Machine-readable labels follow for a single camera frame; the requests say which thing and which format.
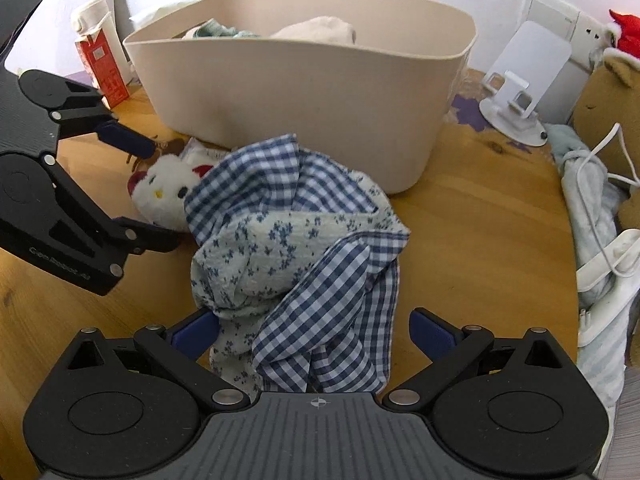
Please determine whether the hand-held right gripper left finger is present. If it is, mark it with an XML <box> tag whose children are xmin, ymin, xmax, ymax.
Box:
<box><xmin>65</xmin><ymin>307</ymin><xmax>253</xmax><ymax>413</ymax></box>

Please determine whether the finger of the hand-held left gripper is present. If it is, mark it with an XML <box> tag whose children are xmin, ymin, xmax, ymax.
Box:
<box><xmin>52</xmin><ymin>82</ymin><xmax>157</xmax><ymax>159</ymax></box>
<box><xmin>0</xmin><ymin>157</ymin><xmax>182</xmax><ymax>297</ymax></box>

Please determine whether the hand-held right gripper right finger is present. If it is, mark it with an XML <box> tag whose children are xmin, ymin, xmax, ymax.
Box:
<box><xmin>382</xmin><ymin>309</ymin><xmax>576</xmax><ymax>411</ymax></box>

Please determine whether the white cat plush toy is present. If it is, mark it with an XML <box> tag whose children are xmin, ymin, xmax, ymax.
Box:
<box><xmin>127</xmin><ymin>152</ymin><xmax>211</xmax><ymax>233</ymax></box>

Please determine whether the blue checked cloth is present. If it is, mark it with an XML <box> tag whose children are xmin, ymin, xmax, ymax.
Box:
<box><xmin>184</xmin><ymin>133</ymin><xmax>403</xmax><ymax>393</ymax></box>

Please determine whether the pale floral cloth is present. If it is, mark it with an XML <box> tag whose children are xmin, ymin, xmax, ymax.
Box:
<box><xmin>191</xmin><ymin>170</ymin><xmax>412</xmax><ymax>391</ymax></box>

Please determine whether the beige plastic basin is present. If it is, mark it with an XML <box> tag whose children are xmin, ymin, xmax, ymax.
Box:
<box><xmin>122</xmin><ymin>0</ymin><xmax>477</xmax><ymax>196</ymax></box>

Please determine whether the wooden desktop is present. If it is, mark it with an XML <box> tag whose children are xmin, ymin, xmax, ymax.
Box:
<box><xmin>0</xmin><ymin>67</ymin><xmax>583</xmax><ymax>411</ymax></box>

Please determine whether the red carton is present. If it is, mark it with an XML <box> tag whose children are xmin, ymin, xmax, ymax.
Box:
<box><xmin>75</xmin><ymin>27</ymin><xmax>132</xmax><ymax>109</ymax></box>

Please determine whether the white printed packet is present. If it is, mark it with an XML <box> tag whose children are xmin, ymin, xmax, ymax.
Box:
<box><xmin>179</xmin><ymin>136</ymin><xmax>236</xmax><ymax>163</ymax></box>

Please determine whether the pale green cloth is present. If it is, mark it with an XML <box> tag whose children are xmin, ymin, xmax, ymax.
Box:
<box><xmin>181</xmin><ymin>18</ymin><xmax>262</xmax><ymax>41</ymax></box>

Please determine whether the white plastic device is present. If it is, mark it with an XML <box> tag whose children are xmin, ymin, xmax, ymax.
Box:
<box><xmin>575</xmin><ymin>229</ymin><xmax>640</xmax><ymax>348</ymax></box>

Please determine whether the pale blue cloth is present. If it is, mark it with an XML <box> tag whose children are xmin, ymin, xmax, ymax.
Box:
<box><xmin>544</xmin><ymin>122</ymin><xmax>633</xmax><ymax>413</ymax></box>

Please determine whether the cream cloth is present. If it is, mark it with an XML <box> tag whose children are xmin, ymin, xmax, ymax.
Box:
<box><xmin>270</xmin><ymin>16</ymin><xmax>358</xmax><ymax>47</ymax></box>

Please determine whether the brown plush toy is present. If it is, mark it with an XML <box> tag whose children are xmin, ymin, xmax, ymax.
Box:
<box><xmin>570</xmin><ymin>49</ymin><xmax>640</xmax><ymax>231</ymax></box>

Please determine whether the white phone stand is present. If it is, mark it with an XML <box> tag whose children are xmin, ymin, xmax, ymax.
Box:
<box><xmin>479</xmin><ymin>20</ymin><xmax>573</xmax><ymax>148</ymax></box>

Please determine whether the red plush hat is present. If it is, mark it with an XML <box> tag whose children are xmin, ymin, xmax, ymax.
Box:
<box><xmin>607</xmin><ymin>9</ymin><xmax>640</xmax><ymax>61</ymax></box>

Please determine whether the brown string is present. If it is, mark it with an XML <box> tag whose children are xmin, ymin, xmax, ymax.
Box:
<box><xmin>125</xmin><ymin>137</ymin><xmax>188</xmax><ymax>167</ymax></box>

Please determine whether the white cable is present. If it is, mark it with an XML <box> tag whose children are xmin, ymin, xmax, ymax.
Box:
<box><xmin>575</xmin><ymin>122</ymin><xmax>640</xmax><ymax>277</ymax></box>

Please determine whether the white wall socket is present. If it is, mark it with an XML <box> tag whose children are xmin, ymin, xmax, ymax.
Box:
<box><xmin>520</xmin><ymin>0</ymin><xmax>618</xmax><ymax>78</ymax></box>

